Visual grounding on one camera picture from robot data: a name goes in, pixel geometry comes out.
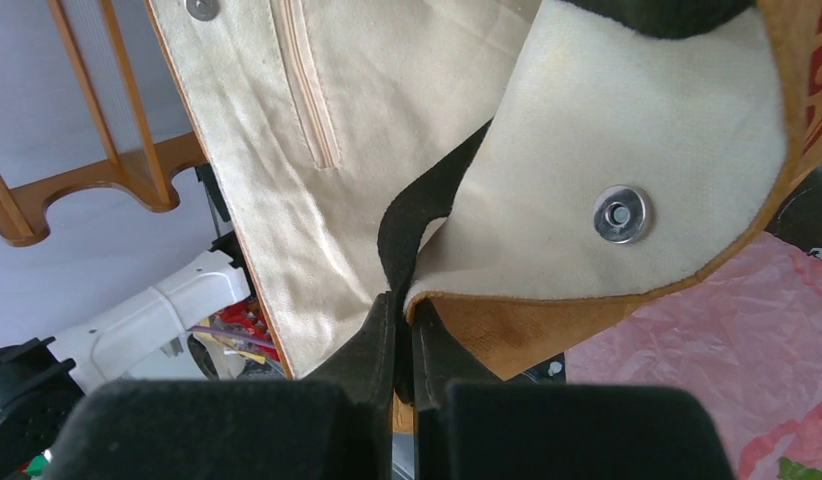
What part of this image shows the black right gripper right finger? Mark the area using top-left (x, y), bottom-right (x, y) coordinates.
top-left (412, 301), bottom-right (733, 479)

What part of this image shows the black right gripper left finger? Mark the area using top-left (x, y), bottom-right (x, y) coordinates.
top-left (45, 292), bottom-right (395, 479)

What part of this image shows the orange candy bag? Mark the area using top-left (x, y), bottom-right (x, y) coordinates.
top-left (190, 298), bottom-right (280, 365)

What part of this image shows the brown paper bag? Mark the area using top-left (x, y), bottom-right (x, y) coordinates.
top-left (142, 0), bottom-right (822, 435)

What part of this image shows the pink plastic grocery bag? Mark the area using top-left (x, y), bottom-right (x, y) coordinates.
top-left (565, 234), bottom-right (822, 479)

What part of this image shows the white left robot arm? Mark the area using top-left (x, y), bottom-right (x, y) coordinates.
top-left (0, 251), bottom-right (251, 479)

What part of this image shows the wooden rack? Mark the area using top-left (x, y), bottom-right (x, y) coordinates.
top-left (0, 1), bottom-right (208, 250)

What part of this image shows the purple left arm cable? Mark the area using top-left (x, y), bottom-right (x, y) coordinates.
top-left (188, 324), bottom-right (278, 351)

